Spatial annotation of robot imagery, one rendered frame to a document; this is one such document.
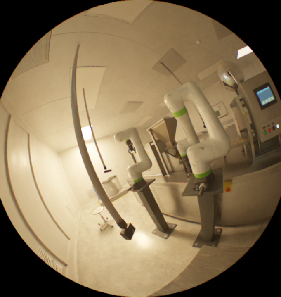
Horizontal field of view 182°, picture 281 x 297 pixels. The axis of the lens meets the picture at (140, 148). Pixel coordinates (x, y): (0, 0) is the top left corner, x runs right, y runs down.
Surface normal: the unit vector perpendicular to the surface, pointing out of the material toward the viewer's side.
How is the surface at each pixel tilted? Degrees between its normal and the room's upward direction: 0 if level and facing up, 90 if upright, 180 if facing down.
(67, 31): 180
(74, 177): 90
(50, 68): 180
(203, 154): 88
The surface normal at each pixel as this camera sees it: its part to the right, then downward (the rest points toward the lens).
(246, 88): -0.76, 0.31
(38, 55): 0.40, 0.91
